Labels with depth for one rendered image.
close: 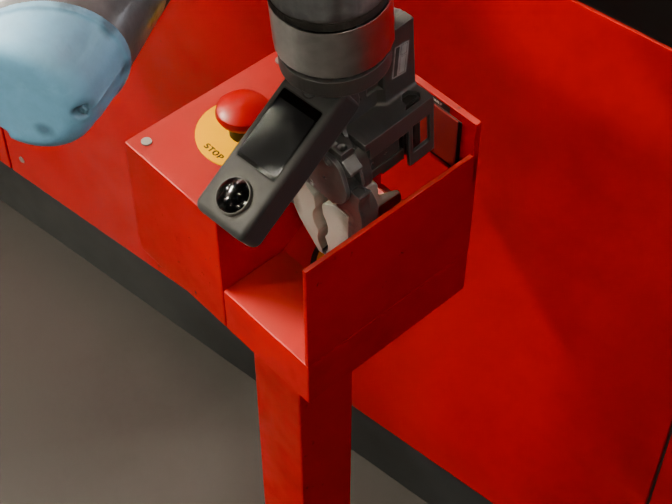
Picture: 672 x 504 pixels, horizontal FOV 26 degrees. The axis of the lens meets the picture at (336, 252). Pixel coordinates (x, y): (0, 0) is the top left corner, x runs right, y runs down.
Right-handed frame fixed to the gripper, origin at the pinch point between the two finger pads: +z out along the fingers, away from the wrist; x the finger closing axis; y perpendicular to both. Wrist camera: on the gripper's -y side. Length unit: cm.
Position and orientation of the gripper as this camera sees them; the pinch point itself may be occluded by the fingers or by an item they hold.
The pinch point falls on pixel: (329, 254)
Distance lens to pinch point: 104.5
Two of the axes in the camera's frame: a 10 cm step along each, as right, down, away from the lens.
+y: 7.4, -5.7, 3.7
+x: -6.7, -5.7, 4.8
